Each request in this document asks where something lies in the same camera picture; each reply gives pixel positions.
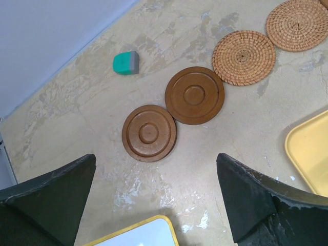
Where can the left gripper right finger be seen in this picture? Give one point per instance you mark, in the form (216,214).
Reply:
(264,211)

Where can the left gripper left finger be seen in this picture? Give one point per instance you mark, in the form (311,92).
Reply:
(47,210)

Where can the dark wooden saucer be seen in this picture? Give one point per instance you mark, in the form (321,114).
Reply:
(194,95)
(149,133)

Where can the woven rattan coaster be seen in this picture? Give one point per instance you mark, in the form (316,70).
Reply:
(297,26)
(243,58)

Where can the yellow tray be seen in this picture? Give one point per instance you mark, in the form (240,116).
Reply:
(306,147)

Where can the yellow framed whiteboard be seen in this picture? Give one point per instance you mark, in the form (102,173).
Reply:
(156,230)

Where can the green whiteboard eraser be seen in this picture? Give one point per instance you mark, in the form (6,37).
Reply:
(126,63)

